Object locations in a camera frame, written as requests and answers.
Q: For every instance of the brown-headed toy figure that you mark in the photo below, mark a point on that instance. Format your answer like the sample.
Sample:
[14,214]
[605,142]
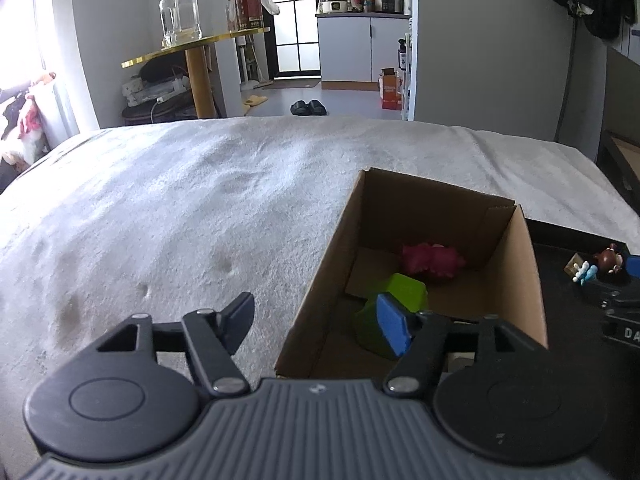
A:
[610,259]

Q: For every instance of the blue and white toy figure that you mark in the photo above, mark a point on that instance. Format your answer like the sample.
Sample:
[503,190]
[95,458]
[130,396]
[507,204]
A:
[586,274]

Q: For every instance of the black-framed glass door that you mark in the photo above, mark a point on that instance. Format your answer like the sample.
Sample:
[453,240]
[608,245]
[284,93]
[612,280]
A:
[295,20]

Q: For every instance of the pink toy figure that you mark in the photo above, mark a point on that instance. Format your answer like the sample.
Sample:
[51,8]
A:
[435,260]

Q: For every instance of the cardboard box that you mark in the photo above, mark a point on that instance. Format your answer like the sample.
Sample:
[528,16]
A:
[450,220]

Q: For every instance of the black round base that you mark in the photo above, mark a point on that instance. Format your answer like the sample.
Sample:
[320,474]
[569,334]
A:
[165,112]

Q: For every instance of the brown wooden board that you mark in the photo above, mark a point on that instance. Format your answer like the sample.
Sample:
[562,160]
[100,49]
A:
[627,152]

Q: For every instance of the yellow slipper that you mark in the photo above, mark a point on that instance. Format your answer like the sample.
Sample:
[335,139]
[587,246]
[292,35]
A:
[256,100]

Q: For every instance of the dark folding sofa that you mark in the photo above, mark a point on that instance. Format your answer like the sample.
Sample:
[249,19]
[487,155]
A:
[622,95]

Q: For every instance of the dark spray bottle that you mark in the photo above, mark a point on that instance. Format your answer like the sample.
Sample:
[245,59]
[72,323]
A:
[401,55]

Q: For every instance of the white rice cooker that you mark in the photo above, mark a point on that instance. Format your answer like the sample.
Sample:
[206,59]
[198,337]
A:
[335,5]

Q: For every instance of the white power strip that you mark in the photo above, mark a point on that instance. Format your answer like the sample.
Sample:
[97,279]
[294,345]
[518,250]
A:
[155,91]

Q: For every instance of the brown doormat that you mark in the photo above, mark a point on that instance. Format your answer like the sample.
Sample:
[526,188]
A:
[291,85]

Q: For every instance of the grey block with beige face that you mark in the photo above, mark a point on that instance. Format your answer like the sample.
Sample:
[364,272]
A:
[574,262]

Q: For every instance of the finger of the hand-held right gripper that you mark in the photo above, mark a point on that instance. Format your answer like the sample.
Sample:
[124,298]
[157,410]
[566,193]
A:
[622,299]
[634,266]

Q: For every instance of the green plug block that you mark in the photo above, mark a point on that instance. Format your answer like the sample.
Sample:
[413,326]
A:
[370,327]

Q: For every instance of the round gold side table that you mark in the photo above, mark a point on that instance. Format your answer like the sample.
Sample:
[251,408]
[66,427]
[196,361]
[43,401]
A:
[200,80]

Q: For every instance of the black tray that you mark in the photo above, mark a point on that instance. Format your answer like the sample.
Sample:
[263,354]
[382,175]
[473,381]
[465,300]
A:
[565,310]

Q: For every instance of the white plastic bag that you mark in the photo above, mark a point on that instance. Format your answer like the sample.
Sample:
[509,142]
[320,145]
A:
[270,6]

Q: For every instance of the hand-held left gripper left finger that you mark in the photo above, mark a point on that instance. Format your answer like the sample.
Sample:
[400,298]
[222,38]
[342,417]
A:
[241,316]

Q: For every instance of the orange carton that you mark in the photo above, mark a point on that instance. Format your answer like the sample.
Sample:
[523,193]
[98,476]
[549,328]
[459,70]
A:
[390,91]

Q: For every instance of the black pressure cooker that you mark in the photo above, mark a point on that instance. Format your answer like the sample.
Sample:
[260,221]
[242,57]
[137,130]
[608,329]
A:
[389,2]

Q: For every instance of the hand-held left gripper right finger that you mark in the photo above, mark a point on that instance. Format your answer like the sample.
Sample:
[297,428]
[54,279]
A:
[393,330]

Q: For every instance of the red canister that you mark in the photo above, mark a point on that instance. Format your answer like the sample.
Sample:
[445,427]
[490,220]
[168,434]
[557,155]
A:
[249,12]

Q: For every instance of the clear glass jar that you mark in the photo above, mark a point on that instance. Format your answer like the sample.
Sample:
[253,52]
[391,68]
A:
[180,15]

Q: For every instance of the pile of clothes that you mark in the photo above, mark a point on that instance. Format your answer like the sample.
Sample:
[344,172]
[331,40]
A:
[25,120]

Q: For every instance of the white kitchen cabinet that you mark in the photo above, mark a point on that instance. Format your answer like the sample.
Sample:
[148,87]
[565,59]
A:
[350,50]

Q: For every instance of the black slipper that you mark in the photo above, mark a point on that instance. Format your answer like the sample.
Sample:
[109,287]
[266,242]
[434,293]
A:
[300,108]
[317,107]

